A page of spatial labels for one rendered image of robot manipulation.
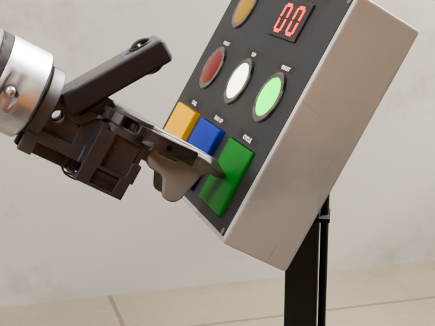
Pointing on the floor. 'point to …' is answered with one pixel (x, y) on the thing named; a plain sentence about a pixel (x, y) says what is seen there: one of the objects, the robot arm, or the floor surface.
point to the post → (303, 282)
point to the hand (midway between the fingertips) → (216, 164)
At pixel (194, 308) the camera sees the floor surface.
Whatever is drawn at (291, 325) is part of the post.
